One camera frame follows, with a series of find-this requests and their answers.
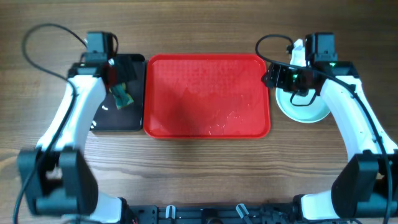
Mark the light blue plate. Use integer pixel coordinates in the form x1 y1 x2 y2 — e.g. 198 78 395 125
275 88 330 123

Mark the green yellow sponge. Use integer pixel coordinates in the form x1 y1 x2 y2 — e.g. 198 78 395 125
109 83 134 110

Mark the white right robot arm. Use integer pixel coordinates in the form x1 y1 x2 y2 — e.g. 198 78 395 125
263 61 397 223

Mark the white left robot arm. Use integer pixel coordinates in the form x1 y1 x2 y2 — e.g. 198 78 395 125
12 60 137 223

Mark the black tray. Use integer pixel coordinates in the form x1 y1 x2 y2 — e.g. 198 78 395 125
90 54 146 132

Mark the red tray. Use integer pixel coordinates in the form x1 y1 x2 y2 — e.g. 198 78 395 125
143 54 271 139

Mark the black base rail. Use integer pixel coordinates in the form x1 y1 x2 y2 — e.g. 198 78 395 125
130 203 298 224

